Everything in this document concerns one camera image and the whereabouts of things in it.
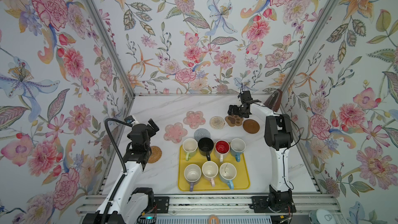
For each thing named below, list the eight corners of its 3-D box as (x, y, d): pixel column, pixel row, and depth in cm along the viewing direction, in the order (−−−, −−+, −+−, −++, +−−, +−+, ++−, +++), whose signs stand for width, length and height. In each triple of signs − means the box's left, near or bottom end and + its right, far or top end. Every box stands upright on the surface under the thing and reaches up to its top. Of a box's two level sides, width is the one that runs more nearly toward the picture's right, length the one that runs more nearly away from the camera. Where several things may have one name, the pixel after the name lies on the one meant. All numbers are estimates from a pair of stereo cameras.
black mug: (198, 163, 88) (198, 156, 81) (198, 145, 95) (198, 137, 88) (213, 163, 88) (214, 156, 81) (212, 145, 95) (213, 137, 88)
